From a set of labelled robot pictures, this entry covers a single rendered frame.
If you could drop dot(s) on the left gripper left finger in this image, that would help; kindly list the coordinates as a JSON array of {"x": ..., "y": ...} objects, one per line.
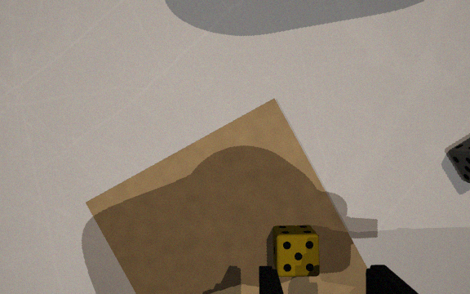
[{"x": 269, "y": 282}]

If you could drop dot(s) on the yellow die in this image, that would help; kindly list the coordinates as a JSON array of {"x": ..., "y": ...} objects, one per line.
[{"x": 296, "y": 251}]

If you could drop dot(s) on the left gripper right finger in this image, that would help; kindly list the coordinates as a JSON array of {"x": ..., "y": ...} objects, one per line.
[{"x": 381, "y": 280}]

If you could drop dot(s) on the tan flat mat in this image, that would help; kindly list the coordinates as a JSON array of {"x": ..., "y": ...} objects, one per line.
[{"x": 201, "y": 220}]

